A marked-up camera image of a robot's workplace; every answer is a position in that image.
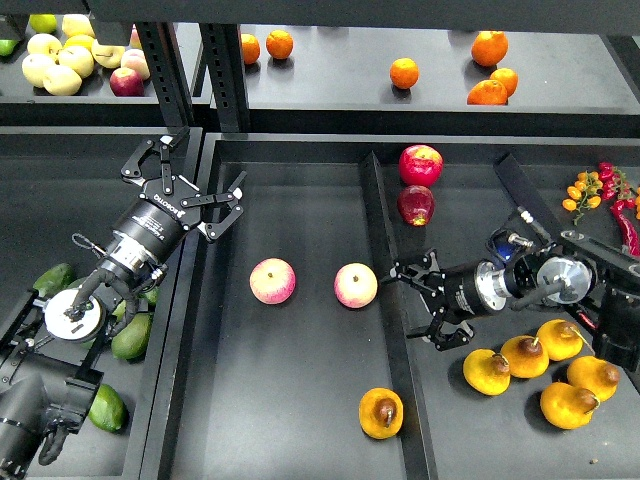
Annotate pale pink peach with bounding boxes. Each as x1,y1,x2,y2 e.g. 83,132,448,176
120,48,150,81

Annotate black tray divider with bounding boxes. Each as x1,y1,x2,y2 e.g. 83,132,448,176
358,152,438,479
494,153,562,243

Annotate pink apple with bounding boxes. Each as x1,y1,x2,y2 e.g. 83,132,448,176
249,258,296,305
334,263,378,309

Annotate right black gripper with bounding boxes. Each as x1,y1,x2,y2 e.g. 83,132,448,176
379,249,493,352

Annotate yellow cherry tomato bunch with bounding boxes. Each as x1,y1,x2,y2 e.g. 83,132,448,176
562,171,603,225

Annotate red cherry tomato bunch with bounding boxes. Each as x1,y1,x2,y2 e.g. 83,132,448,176
598,162,635,201

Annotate pale yellow apple front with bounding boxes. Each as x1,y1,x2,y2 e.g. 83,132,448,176
43,65,82,96

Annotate pale yellow apple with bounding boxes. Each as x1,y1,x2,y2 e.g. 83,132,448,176
91,39,126,70
43,65,82,96
27,33,62,59
21,53,56,88
58,45,95,79

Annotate black tray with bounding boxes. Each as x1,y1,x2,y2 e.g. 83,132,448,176
165,134,639,479
1,128,199,479

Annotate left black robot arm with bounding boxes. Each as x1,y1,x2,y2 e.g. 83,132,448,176
1,133,246,479

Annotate pale yellow apple right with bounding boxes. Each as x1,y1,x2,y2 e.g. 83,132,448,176
91,39,126,70

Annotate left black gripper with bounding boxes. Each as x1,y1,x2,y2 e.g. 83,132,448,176
113,127,247,263

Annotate black shelf upright post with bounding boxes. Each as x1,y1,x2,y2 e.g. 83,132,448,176
199,23,250,133

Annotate orange middle shelf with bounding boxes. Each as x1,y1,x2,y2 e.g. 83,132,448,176
389,57,420,90

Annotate pink apple left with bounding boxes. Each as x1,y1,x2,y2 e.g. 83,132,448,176
249,258,296,305

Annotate pale yellow apple centre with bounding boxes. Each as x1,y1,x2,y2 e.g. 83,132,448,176
58,45,95,79

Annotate pink apple right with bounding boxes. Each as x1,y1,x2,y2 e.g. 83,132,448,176
334,263,378,309

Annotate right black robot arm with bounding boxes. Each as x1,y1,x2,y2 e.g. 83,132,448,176
381,208,639,373

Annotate pale yellow apple upper left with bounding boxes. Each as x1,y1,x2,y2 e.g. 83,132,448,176
27,33,62,59

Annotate yellow pear with brown stem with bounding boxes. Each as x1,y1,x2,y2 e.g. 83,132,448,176
358,387,404,440

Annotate orange front right shelf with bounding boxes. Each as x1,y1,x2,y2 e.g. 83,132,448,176
467,79,509,105

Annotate green lime on shelf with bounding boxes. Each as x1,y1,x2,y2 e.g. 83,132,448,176
29,14,58,34

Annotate black centre tray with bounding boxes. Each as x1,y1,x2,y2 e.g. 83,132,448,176
165,134,639,479

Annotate yellow pear lower pile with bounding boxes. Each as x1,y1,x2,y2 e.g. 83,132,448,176
540,382,601,430

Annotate red chili pepper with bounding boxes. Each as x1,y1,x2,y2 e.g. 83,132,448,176
609,200,639,258

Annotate dark red apple on shelf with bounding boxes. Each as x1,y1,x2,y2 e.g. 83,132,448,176
109,67,144,97

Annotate black left tray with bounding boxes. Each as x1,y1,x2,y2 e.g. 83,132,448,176
1,128,199,479

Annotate bright red apple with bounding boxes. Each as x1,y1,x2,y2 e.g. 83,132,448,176
398,144,444,187

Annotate orange far left shelf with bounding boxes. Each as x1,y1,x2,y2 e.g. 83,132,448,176
241,33,261,65

